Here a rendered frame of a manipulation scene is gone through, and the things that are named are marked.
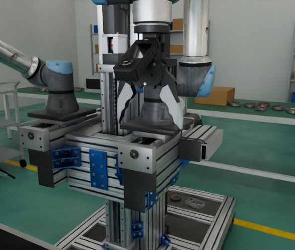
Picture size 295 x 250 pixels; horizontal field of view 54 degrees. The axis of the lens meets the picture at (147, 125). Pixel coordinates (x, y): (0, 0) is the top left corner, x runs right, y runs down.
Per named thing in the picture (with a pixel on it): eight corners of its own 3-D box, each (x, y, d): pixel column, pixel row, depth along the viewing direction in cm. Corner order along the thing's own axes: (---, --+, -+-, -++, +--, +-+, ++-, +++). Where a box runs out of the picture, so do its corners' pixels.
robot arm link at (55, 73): (58, 92, 125) (55, 59, 122) (40, 89, 133) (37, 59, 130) (80, 89, 135) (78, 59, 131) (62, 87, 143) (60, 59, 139)
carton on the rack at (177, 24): (178, 31, 690) (178, 20, 684) (193, 31, 674) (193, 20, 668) (172, 30, 655) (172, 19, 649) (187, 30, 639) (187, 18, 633)
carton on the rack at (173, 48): (174, 52, 706) (175, 45, 702) (191, 53, 687) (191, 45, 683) (168, 53, 672) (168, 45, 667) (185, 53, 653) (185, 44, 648)
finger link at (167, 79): (186, 97, 56) (163, 58, 56) (184, 98, 54) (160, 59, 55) (167, 109, 58) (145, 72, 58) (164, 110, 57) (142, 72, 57)
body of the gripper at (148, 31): (177, 86, 63) (179, 27, 60) (161, 91, 55) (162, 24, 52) (146, 84, 66) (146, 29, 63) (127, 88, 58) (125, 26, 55)
